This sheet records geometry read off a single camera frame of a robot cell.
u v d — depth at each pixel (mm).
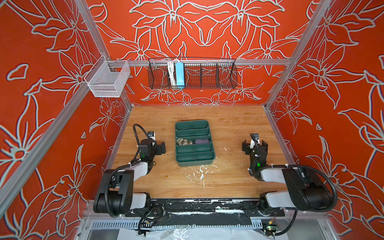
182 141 922
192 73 976
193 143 921
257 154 666
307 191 429
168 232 671
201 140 944
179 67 896
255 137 745
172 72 898
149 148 711
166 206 745
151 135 804
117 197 427
